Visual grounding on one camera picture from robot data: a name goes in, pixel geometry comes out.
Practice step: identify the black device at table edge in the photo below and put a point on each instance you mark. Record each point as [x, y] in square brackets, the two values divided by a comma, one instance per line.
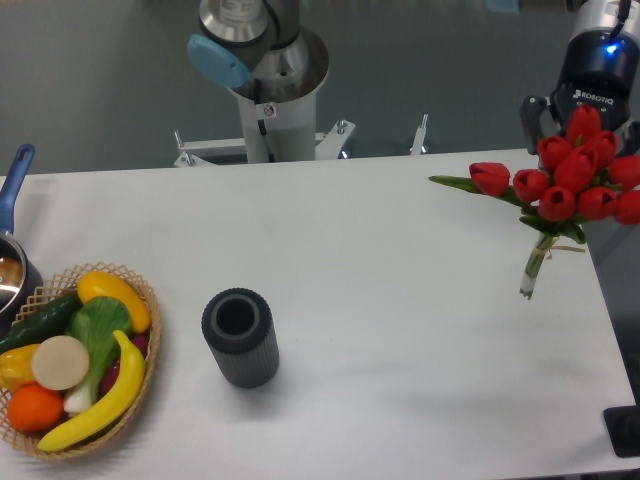
[622, 424]

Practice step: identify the beige round disc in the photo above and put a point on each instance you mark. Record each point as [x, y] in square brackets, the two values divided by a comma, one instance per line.
[60, 363]

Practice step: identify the yellow plastic banana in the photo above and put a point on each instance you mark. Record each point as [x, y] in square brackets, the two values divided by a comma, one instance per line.
[106, 410]

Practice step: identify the woven wicker basket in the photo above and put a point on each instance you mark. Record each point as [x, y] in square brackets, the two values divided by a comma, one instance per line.
[53, 288]

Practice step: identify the red tulip bouquet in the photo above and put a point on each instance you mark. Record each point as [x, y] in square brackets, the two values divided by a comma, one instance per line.
[581, 177]

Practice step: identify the green bok choy toy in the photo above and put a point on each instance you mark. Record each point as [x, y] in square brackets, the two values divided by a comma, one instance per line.
[93, 325]

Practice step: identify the dark green cucumber toy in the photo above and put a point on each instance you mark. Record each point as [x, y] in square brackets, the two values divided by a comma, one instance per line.
[48, 321]

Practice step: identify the purple red vegetable toy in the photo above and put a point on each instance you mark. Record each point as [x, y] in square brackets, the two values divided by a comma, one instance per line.
[141, 341]

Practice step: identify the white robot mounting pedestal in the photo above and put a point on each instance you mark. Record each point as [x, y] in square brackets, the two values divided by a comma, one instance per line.
[272, 132]

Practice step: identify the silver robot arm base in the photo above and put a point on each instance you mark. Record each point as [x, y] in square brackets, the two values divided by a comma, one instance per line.
[259, 49]

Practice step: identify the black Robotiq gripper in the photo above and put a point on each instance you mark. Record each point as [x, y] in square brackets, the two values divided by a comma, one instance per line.
[598, 70]

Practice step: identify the dark grey ribbed vase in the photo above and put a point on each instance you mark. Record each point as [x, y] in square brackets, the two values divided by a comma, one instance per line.
[238, 327]

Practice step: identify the yellow bell pepper toy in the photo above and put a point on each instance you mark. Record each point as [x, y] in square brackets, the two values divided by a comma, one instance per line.
[16, 370]

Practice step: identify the blue handled steel saucepan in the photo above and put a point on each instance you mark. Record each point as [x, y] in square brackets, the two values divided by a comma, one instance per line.
[19, 277]

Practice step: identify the orange plastic fruit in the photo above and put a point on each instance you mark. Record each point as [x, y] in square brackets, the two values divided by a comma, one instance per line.
[33, 408]

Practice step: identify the yellow squash toy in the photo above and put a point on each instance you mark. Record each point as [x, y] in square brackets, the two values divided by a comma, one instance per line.
[102, 284]

